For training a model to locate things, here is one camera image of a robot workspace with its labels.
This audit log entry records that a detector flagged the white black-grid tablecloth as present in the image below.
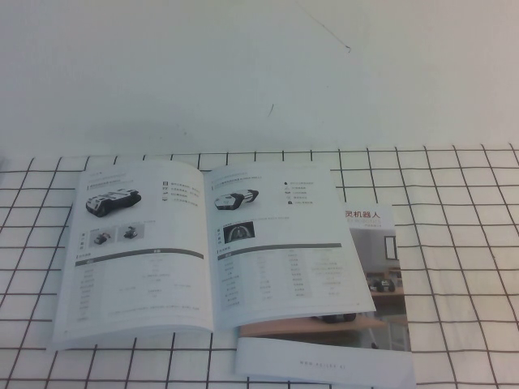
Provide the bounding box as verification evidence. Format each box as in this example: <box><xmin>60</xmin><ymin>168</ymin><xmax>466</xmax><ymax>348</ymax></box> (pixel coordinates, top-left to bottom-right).
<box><xmin>0</xmin><ymin>145</ymin><xmax>519</xmax><ymax>389</ymax></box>

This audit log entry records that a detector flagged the AgileX robotics catalogue booklet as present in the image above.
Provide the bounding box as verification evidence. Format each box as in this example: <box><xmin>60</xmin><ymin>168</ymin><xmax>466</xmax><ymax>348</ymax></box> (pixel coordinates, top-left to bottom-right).
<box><xmin>44</xmin><ymin>159</ymin><xmax>378</xmax><ymax>353</ymax></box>
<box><xmin>234</xmin><ymin>202</ymin><xmax>418</xmax><ymax>389</ymax></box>

